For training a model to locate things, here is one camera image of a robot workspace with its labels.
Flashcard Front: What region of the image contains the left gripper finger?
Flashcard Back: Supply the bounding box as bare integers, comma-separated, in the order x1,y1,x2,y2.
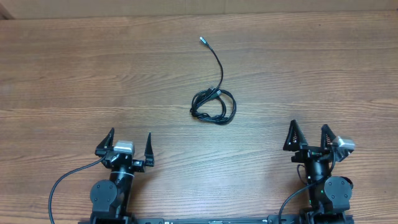
144,133,154,162
96,128,114,150

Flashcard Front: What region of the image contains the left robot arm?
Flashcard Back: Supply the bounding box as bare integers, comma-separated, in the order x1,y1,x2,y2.
90,129,155,223

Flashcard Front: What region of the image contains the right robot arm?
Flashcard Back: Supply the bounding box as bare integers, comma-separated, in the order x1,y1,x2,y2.
277,119,355,223

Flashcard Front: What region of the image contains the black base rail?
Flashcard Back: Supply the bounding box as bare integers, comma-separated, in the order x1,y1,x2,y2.
77,213,355,224

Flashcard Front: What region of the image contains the thin black cable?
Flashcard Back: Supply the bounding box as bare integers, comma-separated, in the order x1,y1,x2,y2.
199,36,224,94

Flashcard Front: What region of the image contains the black USB cable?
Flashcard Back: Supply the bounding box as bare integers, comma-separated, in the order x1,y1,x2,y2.
189,87,238,126

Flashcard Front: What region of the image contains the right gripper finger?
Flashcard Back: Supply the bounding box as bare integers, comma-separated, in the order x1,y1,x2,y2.
283,119,308,151
320,124,336,149

